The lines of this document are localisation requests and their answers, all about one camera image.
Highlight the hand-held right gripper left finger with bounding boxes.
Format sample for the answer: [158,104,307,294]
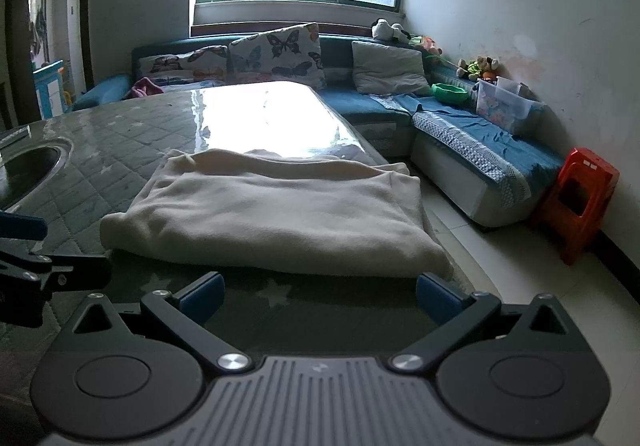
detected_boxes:
[60,272,251,374]

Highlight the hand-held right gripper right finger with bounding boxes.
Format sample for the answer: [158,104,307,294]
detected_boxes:
[385,272,581,374]

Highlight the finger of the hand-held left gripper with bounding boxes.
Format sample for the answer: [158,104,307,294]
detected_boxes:
[0,250,112,329]
[0,211,49,241]

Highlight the cream knit garment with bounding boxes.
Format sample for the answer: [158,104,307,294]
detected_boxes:
[100,147,455,279]

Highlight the hanging dark clothes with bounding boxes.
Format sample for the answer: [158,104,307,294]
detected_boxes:
[29,9,47,58]

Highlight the round black cooktop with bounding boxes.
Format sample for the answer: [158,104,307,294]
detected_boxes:
[0,139,75,214]

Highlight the grey quilted star table cover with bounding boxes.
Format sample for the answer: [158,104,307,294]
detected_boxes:
[0,81,476,362]

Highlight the light blue small cabinet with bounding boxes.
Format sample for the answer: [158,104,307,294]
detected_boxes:
[32,60,68,119]

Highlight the blue patterned sofa cover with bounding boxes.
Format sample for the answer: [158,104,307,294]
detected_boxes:
[372,94,566,209]

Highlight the pink cloth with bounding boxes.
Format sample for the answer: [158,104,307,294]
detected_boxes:
[129,76,165,98]

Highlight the red plastic stool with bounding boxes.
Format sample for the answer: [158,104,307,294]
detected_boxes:
[532,147,621,267]

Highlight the clear plastic storage box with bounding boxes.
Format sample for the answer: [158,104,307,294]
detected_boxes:
[475,75,545,137]

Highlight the green plastic bowl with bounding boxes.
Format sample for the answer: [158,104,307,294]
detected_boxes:
[431,82,471,103]

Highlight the plain grey cushion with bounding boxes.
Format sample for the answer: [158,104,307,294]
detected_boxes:
[351,40,432,97]

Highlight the tan plush toy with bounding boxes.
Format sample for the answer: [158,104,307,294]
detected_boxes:
[475,55,502,83]

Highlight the orange green toy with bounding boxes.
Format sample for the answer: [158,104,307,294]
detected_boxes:
[410,35,443,58]

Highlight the large butterfly print cushion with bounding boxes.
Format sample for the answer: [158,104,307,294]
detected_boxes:
[229,22,327,90]

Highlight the blue corner sofa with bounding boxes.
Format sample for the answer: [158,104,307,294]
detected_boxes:
[70,21,568,229]

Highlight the panda plush toy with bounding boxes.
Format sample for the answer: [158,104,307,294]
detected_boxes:
[371,19,411,44]

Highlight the dark wooden door frame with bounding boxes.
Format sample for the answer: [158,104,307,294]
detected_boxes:
[0,0,96,132]

